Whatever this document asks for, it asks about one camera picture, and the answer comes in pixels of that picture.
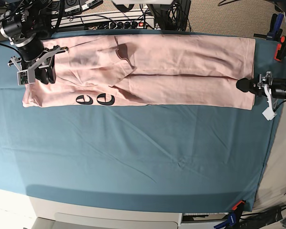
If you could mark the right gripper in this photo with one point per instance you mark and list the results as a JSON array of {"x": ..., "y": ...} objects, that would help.
[{"x": 32, "y": 50}]

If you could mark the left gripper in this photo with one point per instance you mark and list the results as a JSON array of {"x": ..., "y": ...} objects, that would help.
[{"x": 263, "y": 85}]

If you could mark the pink T-shirt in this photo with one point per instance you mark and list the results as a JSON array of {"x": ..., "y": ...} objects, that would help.
[{"x": 139, "y": 70}]

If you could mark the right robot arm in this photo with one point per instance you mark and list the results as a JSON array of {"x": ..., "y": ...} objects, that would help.
[{"x": 26, "y": 24}]

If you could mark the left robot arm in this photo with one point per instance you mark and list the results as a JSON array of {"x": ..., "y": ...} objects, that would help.
[{"x": 280, "y": 7}]

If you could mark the orange black clamp top right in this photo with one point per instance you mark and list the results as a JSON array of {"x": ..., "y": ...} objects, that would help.
[{"x": 280, "y": 53}]

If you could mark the blue black clamp top right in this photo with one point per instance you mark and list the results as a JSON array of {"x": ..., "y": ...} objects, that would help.
[{"x": 275, "y": 30}]

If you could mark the white power strip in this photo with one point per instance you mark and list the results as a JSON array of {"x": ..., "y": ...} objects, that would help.
[{"x": 100, "y": 22}]

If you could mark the teal table cloth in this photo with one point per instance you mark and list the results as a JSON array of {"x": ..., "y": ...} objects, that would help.
[{"x": 161, "y": 158}]

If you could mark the orange blue clamp bottom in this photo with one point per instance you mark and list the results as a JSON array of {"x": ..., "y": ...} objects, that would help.
[{"x": 233, "y": 217}]

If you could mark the white cabinet under table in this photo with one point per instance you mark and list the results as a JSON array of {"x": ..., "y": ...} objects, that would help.
[{"x": 103, "y": 217}]

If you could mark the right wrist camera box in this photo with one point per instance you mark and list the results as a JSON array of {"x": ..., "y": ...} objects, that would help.
[{"x": 26, "y": 77}]

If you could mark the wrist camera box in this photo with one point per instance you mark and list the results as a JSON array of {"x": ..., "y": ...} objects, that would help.
[
  {"x": 26, "y": 77},
  {"x": 269, "y": 114}
]

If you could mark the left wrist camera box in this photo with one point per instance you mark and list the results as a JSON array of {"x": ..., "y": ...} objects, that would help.
[{"x": 269, "y": 114}]

